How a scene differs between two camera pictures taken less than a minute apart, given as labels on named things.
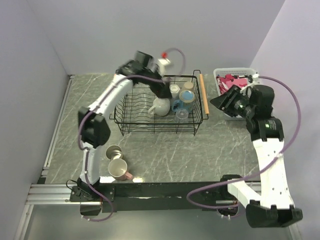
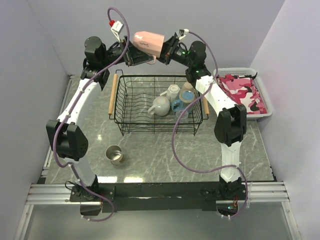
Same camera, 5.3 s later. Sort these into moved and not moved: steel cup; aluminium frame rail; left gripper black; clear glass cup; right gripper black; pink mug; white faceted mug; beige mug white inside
Moved: right gripper black; pink mug; left gripper black
Not moved: beige mug white inside; clear glass cup; aluminium frame rail; white faceted mug; steel cup
